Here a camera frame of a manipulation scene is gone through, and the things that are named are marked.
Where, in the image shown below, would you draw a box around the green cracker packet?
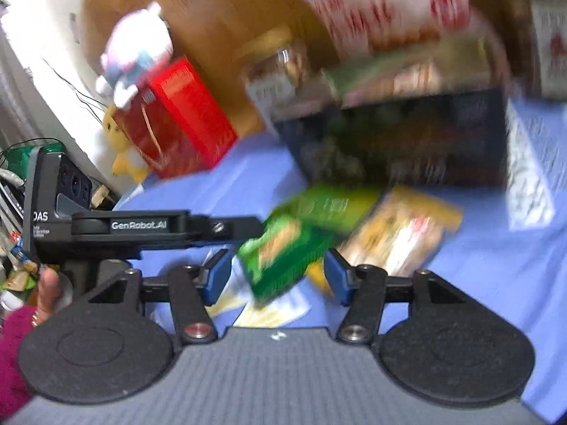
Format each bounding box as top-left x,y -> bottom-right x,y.
237,215 -> 336,303

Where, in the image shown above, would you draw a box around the person's left hand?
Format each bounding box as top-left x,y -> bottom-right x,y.
34,268 -> 61,326

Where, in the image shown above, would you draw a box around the dark green snack packet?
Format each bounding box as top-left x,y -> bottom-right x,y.
268,185 -> 382,234

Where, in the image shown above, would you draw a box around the yellow nut snack packet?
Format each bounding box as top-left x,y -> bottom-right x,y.
335,186 -> 463,277

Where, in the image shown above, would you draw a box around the yellow plush toy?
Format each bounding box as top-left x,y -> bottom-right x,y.
103,106 -> 150,183

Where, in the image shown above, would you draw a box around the red gift box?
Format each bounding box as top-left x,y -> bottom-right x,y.
115,58 -> 237,180

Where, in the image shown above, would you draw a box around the blue patterned tablecloth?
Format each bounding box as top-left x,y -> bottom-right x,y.
118,100 -> 566,422

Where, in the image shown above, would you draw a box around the dark open snack box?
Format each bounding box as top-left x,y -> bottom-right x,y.
271,34 -> 510,187

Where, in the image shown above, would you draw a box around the pink white plush toy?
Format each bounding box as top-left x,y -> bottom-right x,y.
95,2 -> 174,111

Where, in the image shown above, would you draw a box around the left nut jar gold lid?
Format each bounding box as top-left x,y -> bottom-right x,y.
235,26 -> 311,132

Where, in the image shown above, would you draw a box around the nut jar gold lid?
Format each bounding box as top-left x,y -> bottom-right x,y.
507,0 -> 566,102
235,26 -> 311,132

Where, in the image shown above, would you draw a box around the pink twisted dough snack bag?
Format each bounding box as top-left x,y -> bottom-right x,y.
305,0 -> 471,58

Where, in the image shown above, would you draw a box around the right nut jar gold lid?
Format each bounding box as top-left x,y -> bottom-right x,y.
507,0 -> 566,102

